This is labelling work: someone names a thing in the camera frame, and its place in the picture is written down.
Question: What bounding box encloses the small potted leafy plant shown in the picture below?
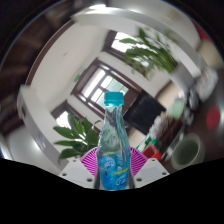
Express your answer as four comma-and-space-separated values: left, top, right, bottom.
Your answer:
53, 113, 103, 161

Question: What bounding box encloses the brown wooden glazed door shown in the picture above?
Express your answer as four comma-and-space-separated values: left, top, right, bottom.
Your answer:
71, 58, 139, 116

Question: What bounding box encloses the green flat tray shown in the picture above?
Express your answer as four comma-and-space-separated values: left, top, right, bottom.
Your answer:
135, 134, 153, 153

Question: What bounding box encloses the grey-green patterned mug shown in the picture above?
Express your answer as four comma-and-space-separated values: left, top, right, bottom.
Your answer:
170, 133, 205, 171

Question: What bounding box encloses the clear blue-capped drink bottle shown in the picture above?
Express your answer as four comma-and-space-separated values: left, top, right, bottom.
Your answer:
96, 91, 132, 192

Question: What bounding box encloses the large potted leafy plant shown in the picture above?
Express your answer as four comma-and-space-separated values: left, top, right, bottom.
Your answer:
119, 28, 198, 89

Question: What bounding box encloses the brown-framed window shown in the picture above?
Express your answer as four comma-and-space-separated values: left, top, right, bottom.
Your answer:
103, 29, 141, 61
51, 101, 81, 129

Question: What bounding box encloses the green folded cloth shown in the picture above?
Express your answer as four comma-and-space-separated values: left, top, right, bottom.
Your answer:
166, 98, 186, 121

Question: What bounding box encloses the black office chair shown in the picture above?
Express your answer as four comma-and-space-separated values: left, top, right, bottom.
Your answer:
123, 90, 167, 136

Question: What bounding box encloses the white printed brochure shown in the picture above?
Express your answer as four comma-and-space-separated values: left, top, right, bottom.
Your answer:
196, 71, 219, 103

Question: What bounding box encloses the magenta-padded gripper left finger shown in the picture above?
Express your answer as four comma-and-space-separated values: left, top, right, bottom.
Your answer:
59, 146, 101, 190

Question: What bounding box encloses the brown box of white packets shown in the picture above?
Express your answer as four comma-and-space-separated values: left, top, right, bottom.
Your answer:
148, 111, 174, 144

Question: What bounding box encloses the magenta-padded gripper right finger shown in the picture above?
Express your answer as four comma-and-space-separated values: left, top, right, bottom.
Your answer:
129, 146, 171, 190

